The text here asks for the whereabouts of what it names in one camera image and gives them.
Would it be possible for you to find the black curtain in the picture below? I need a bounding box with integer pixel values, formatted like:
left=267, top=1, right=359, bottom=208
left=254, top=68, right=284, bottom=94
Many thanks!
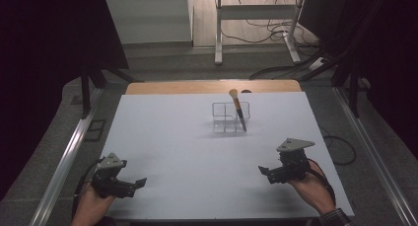
left=0, top=0, right=130, bottom=200
left=328, top=0, right=418, bottom=151

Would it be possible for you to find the clear acrylic organizer box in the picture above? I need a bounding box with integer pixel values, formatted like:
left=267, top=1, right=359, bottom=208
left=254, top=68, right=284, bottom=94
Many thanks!
left=211, top=102, right=251, bottom=135

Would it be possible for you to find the black floor cable bundle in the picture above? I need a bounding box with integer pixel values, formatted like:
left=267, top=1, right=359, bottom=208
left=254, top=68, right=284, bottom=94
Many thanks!
left=248, top=49, right=324, bottom=81

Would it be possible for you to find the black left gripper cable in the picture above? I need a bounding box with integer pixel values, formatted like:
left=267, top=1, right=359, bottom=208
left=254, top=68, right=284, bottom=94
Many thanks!
left=71, top=156, right=105, bottom=219

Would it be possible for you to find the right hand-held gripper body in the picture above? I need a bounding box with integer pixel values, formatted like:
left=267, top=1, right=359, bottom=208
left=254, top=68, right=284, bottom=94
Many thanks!
left=275, top=137, right=315, bottom=183

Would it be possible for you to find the silver metal rail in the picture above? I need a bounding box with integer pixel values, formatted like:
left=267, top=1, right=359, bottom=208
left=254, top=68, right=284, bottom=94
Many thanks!
left=29, top=87, right=105, bottom=226
left=332, top=86, right=418, bottom=226

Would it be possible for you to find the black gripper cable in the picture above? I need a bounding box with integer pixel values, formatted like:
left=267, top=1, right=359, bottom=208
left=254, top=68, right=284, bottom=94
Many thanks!
left=71, top=156, right=105, bottom=219
left=306, top=157, right=337, bottom=208

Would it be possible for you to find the white metal desk frame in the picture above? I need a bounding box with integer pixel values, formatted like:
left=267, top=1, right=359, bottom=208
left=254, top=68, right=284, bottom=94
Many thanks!
left=214, top=0, right=309, bottom=66

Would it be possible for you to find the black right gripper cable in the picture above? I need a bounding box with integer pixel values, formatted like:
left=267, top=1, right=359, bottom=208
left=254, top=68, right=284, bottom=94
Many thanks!
left=306, top=157, right=337, bottom=208

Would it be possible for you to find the plaid shirt sleeve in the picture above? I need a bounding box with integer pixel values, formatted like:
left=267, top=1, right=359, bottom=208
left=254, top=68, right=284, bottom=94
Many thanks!
left=317, top=207, right=355, bottom=226

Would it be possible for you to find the person's left hand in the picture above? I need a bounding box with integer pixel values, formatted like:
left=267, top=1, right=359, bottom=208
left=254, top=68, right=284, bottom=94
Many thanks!
left=70, top=183, right=116, bottom=226

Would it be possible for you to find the white power strip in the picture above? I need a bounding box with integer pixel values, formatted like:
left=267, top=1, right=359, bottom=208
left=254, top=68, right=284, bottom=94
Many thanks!
left=308, top=56, right=327, bottom=71

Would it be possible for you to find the person's right hand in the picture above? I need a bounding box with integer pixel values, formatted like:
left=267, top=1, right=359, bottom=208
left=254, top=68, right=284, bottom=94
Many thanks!
left=287, top=160, right=337, bottom=216

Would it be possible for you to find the black metal stand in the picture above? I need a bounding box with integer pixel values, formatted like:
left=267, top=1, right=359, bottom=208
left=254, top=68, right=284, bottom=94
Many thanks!
left=329, top=59, right=364, bottom=118
left=79, top=62, right=142, bottom=119

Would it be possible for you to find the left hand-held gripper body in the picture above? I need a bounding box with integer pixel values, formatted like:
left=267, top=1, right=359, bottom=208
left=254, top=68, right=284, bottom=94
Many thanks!
left=91, top=152, right=128, bottom=199

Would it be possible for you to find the black looped floor cable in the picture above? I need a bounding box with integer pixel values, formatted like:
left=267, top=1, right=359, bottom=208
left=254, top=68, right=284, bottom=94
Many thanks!
left=318, top=125, right=358, bottom=167

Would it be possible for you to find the wooden handled brush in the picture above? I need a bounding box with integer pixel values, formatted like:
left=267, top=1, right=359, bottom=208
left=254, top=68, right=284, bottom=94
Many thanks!
left=228, top=88, right=247, bottom=132

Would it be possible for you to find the white table cover board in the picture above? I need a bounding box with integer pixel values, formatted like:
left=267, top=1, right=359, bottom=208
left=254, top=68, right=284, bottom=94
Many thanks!
left=104, top=91, right=356, bottom=221

